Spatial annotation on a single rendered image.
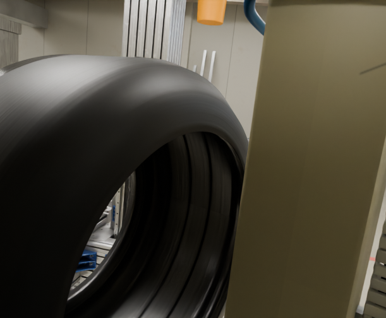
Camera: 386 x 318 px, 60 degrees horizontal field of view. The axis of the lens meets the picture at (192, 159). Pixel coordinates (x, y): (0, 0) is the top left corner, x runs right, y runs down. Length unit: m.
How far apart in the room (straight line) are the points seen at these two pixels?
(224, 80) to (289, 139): 7.62
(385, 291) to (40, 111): 0.40
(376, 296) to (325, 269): 0.09
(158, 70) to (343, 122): 0.22
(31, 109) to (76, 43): 8.98
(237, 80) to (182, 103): 7.51
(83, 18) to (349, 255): 9.12
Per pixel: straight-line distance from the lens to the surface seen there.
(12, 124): 0.36
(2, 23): 6.54
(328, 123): 0.34
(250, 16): 0.39
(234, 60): 7.97
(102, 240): 1.87
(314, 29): 0.35
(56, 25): 9.69
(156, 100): 0.39
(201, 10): 4.54
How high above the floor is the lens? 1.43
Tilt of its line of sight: 11 degrees down
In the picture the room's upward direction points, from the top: 6 degrees clockwise
